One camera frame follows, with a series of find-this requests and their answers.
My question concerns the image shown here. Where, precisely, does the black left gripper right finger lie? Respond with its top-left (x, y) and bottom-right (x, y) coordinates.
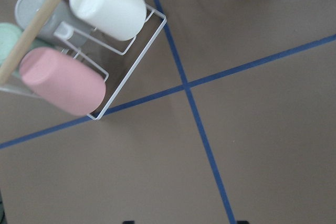
top-left (237, 220), bottom-right (249, 224)

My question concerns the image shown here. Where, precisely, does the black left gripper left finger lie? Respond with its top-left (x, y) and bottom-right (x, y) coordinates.
top-left (122, 220), bottom-right (134, 224)

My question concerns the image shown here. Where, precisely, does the pink cup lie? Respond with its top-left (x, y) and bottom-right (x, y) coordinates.
top-left (19, 47), bottom-right (106, 116)

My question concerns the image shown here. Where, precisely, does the grey cup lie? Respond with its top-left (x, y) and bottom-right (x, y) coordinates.
top-left (14, 0), bottom-right (92, 48)

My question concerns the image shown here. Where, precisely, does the white cup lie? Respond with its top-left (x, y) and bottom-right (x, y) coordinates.
top-left (69, 0), bottom-right (147, 41)

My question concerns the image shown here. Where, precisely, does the wooden rack handle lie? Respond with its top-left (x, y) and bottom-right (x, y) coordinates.
top-left (1, 0), bottom-right (61, 86)

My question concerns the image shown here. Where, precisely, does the white wire cup rack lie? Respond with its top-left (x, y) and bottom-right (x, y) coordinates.
top-left (1, 0), bottom-right (167, 120)

